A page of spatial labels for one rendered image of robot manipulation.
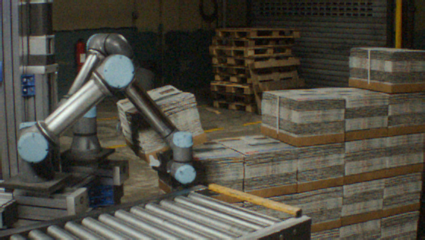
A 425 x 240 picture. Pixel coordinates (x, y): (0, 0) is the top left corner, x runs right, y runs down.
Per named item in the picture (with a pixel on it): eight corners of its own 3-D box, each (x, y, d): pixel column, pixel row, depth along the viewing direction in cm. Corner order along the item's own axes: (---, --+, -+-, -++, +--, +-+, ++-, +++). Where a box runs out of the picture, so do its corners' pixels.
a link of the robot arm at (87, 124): (84, 134, 262) (83, 105, 260) (65, 131, 270) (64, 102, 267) (102, 131, 272) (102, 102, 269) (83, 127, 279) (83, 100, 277)
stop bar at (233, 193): (214, 187, 220) (214, 183, 220) (303, 213, 189) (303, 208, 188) (207, 189, 218) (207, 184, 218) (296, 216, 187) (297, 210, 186)
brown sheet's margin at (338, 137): (259, 132, 309) (259, 124, 308) (305, 128, 320) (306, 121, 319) (296, 146, 275) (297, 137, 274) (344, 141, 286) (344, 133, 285)
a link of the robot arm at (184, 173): (197, 163, 222) (197, 184, 223) (187, 157, 232) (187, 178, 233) (177, 165, 219) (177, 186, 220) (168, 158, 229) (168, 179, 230)
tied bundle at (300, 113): (259, 134, 309) (259, 90, 306) (306, 130, 321) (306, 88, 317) (296, 147, 275) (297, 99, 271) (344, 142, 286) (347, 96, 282)
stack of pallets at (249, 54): (258, 99, 1054) (258, 27, 1033) (300, 105, 990) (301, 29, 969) (206, 107, 959) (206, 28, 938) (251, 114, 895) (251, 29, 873)
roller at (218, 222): (166, 210, 210) (168, 197, 209) (261, 246, 175) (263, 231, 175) (155, 211, 206) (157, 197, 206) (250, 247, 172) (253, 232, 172)
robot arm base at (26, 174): (11, 181, 218) (9, 156, 217) (29, 172, 233) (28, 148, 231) (44, 184, 215) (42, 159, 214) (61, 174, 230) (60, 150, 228)
